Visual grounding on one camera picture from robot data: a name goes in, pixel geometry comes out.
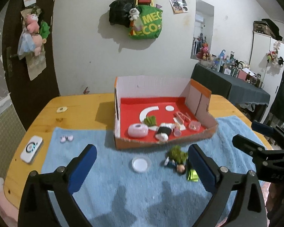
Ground green toy car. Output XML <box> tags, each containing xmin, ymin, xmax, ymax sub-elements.
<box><xmin>186</xmin><ymin>161</ymin><xmax>199</xmax><ymax>182</ymax></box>

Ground pink plastic clip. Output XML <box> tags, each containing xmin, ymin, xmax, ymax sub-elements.
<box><xmin>174</xmin><ymin>111</ymin><xmax>191</xmax><ymax>124</ymax></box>

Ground green haired doll figure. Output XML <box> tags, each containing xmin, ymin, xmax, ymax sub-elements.
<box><xmin>163</xmin><ymin>145</ymin><xmax>188</xmax><ymax>175</ymax></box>

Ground black white cloth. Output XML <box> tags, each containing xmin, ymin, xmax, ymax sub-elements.
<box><xmin>155</xmin><ymin>123</ymin><xmax>177</xmax><ymax>142</ymax></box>

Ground clear round lid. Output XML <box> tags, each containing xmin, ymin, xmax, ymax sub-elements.
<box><xmin>131</xmin><ymin>155</ymin><xmax>152</xmax><ymax>173</ymax></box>

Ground green fuzzy ball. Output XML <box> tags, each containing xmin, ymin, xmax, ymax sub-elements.
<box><xmin>143</xmin><ymin>115</ymin><xmax>157</xmax><ymax>127</ymax></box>

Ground pink round case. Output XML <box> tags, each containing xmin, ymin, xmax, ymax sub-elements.
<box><xmin>128</xmin><ymin>123</ymin><xmax>149</xmax><ymax>138</ymax></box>

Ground blonde girl figurine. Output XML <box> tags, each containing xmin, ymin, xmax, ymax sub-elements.
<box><xmin>173</xmin><ymin>123</ymin><xmax>181</xmax><ymax>137</ymax></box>

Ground dark cloth side table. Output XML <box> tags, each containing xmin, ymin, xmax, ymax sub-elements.
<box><xmin>191</xmin><ymin>64</ymin><xmax>270</xmax><ymax>121</ymax></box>

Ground white remote device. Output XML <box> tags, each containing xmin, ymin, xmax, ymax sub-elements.
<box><xmin>20</xmin><ymin>135</ymin><xmax>43</xmax><ymax>164</ymax></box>

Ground white wardrobe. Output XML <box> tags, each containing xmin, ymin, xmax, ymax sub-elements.
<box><xmin>249</xmin><ymin>18</ymin><xmax>284</xmax><ymax>105</ymax></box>

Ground small lilac earbuds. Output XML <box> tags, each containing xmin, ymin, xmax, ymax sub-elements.
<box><xmin>60</xmin><ymin>135</ymin><xmax>74</xmax><ymax>143</ymax></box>

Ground blue fluffy towel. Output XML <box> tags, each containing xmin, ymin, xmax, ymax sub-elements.
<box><xmin>40</xmin><ymin>115</ymin><xmax>273</xmax><ymax>227</ymax></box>

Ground pink plush on side table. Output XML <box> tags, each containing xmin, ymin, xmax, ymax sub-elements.
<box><xmin>196</xmin><ymin>43</ymin><xmax>211</xmax><ymax>61</ymax></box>

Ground dark wooden door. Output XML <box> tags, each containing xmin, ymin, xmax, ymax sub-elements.
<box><xmin>2</xmin><ymin>0</ymin><xmax>59</xmax><ymax>129</ymax></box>

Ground orange cardboard box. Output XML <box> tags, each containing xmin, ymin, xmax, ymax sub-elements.
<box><xmin>114</xmin><ymin>76</ymin><xmax>218</xmax><ymax>150</ymax></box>

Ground green tote bag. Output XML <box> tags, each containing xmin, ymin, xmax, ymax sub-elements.
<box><xmin>129</xmin><ymin>5</ymin><xmax>163</xmax><ymax>40</ymax></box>

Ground pink plush toys on door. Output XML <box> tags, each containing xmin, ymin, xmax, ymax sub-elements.
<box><xmin>17</xmin><ymin>14</ymin><xmax>50</xmax><ymax>59</ymax></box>

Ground wall mirror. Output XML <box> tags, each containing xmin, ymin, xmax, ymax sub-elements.
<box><xmin>191</xmin><ymin>0</ymin><xmax>214</xmax><ymax>59</ymax></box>

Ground photo collage on wall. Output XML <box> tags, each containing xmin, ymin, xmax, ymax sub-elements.
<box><xmin>169</xmin><ymin>0</ymin><xmax>189</xmax><ymax>14</ymax></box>

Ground white plush keychain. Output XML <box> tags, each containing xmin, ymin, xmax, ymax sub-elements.
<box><xmin>129</xmin><ymin>8</ymin><xmax>140</xmax><ymax>21</ymax></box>

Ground black bag on wall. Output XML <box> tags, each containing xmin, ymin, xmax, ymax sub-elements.
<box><xmin>109</xmin><ymin>0</ymin><xmax>137</xmax><ymax>28</ymax></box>

